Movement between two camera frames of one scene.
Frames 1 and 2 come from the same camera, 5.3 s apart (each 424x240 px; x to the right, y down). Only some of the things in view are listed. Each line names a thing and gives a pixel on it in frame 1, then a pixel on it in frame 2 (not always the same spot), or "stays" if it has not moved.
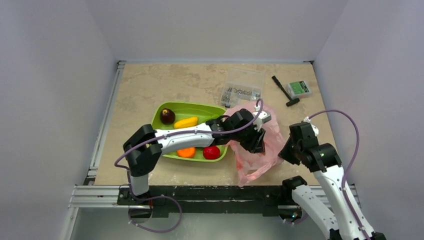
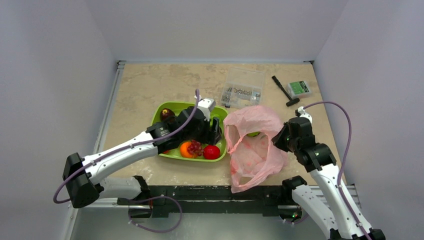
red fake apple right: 211,152 stays
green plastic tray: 203,112 stays
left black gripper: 255,145 → 211,137
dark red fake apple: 167,116 stays
